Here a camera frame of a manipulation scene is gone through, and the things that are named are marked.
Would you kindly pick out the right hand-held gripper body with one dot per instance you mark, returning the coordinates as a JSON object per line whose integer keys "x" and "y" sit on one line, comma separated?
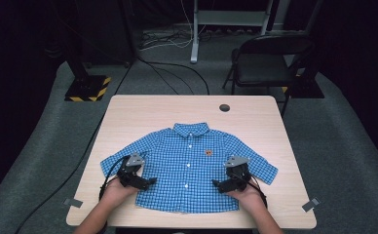
{"x": 240, "y": 182}

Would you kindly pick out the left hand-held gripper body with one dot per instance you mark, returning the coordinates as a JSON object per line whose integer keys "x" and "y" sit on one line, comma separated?
{"x": 130, "y": 177}

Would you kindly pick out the blue checked shirt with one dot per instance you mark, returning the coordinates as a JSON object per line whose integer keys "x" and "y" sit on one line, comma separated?
{"x": 183, "y": 152}

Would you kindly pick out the person's right hand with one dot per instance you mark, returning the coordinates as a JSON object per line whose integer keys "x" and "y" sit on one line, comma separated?
{"x": 250, "y": 198}

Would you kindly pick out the person's left hand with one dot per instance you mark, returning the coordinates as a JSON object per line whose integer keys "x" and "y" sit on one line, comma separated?
{"x": 117, "y": 193}

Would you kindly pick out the grey tape piece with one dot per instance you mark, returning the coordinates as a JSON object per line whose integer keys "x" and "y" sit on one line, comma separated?
{"x": 311, "y": 204}
{"x": 73, "y": 203}

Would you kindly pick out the dark round table grommet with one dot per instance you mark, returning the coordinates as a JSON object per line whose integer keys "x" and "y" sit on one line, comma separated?
{"x": 224, "y": 108}

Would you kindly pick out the black stand with striped base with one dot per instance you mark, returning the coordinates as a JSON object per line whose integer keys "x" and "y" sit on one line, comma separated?
{"x": 86, "y": 87}

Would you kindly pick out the black folding chair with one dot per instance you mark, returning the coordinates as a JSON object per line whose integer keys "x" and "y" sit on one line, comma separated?
{"x": 261, "y": 70}

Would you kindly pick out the white metal stand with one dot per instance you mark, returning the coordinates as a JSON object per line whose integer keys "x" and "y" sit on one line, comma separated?
{"x": 195, "y": 39}

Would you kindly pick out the dark equipment cart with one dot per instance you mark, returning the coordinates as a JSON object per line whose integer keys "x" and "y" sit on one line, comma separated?
{"x": 109, "y": 32}

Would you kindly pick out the long power strip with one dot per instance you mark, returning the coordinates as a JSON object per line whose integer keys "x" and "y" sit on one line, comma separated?
{"x": 232, "y": 31}

